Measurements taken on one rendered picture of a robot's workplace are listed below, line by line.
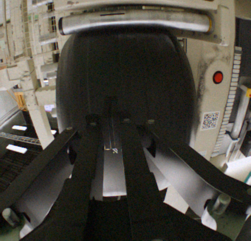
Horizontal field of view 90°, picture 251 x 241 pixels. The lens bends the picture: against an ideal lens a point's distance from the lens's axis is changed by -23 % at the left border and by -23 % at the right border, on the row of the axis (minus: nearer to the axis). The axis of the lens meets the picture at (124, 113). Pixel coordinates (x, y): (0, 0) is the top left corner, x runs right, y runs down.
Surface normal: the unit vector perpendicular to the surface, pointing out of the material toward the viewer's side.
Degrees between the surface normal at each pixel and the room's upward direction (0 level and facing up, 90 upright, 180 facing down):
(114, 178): 86
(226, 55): 90
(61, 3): 90
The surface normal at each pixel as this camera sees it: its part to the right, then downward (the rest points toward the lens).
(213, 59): 0.08, 0.48
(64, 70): -0.65, -0.12
